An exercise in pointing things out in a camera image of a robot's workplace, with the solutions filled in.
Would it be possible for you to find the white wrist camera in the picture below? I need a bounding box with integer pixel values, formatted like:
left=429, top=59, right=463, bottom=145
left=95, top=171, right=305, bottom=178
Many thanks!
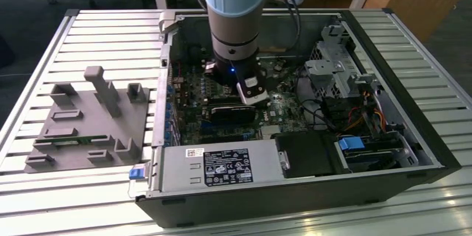
left=234, top=76, right=269, bottom=107

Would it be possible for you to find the silver chipset heat sink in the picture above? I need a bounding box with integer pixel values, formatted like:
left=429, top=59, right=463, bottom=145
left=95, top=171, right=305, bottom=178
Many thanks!
left=259, top=124, right=279, bottom=138

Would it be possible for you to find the black PC case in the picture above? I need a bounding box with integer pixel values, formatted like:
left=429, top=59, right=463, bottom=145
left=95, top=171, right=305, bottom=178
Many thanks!
left=134, top=8, right=463, bottom=229

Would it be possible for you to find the grey parts rack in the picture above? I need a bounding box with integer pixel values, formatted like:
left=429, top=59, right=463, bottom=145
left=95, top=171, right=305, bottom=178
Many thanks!
left=22, top=65, right=150, bottom=175

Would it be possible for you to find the blue disk carrier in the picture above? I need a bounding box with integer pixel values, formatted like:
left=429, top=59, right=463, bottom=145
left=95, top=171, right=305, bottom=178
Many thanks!
left=126, top=164, right=147, bottom=198
left=337, top=135, right=365, bottom=153

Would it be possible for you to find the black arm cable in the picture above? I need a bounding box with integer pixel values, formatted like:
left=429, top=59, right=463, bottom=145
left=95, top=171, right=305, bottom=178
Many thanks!
left=271, top=0, right=301, bottom=52

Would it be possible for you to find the black cable bundle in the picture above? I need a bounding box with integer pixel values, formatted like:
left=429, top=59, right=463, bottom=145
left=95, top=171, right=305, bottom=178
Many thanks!
left=299, top=96, right=350, bottom=133

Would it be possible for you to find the green RAM stick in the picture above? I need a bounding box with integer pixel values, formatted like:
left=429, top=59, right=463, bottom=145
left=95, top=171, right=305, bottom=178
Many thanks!
left=35, top=135, right=107, bottom=145

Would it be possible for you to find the coloured power wire bundle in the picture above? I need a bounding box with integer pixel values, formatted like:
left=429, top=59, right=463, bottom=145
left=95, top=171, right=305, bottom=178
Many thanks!
left=341, top=106, right=390, bottom=134

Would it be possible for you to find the grey power supply box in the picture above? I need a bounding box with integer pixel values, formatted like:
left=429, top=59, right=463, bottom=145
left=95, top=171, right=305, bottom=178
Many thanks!
left=146, top=139, right=286, bottom=192

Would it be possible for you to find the metal drive cage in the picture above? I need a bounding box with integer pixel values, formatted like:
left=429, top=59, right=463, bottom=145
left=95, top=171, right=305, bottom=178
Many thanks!
left=302, top=25, right=378, bottom=99

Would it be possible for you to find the black graphics card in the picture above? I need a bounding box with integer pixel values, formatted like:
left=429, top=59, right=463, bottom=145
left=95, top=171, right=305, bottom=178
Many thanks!
left=210, top=104, right=255, bottom=125

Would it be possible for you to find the green motherboard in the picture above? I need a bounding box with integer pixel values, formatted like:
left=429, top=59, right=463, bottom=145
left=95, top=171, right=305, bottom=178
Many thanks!
left=167, top=53, right=314, bottom=147

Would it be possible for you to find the black drive bay box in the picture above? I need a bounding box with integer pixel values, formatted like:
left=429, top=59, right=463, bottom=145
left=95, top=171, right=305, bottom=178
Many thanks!
left=274, top=131, right=342, bottom=179

